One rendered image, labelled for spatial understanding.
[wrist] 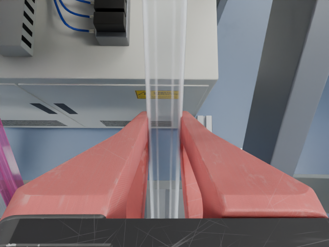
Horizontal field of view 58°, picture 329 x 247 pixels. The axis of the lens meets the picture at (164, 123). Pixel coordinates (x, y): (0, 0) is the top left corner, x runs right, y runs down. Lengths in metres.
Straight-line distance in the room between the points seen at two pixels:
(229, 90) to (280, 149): 0.96
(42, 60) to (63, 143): 0.65
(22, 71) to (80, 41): 0.11
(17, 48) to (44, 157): 0.70
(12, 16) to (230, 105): 0.83
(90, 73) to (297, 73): 0.38
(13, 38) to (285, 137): 0.43
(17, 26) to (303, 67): 0.44
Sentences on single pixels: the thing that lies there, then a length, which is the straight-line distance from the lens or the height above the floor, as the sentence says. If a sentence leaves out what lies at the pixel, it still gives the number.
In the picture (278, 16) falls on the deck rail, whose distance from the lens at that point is 0.22.
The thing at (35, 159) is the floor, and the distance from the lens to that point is 1.19.
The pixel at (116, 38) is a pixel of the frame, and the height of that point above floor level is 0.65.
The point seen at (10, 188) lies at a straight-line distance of 0.25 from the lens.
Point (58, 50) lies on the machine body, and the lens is 0.54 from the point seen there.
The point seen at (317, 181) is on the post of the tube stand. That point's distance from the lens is 0.59.
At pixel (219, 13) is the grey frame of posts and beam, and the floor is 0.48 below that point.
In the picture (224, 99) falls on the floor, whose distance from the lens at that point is 1.15.
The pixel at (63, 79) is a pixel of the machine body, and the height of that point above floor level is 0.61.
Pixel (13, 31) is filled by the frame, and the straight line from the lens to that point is 0.53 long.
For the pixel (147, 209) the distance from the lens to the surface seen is 0.26.
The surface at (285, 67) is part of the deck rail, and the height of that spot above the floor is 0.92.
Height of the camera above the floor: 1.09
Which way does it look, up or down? 81 degrees down
